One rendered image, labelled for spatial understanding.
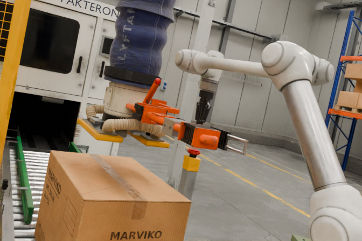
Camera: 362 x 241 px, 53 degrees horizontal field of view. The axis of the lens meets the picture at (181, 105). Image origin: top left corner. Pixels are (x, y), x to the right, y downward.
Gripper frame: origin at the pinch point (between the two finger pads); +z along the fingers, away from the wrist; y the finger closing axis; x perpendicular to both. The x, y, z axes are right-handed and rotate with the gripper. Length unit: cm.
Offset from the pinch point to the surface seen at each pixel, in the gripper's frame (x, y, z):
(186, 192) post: -1.0, -2.0, 34.1
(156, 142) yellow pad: 38, -40, 4
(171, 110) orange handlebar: 25.9, -19.5, -7.4
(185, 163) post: 1.9, 0.9, 19.3
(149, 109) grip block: 48, -53, -8
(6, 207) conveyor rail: 81, 22, 59
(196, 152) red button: -1.0, -2.5, 12.1
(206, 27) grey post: -102, 228, -102
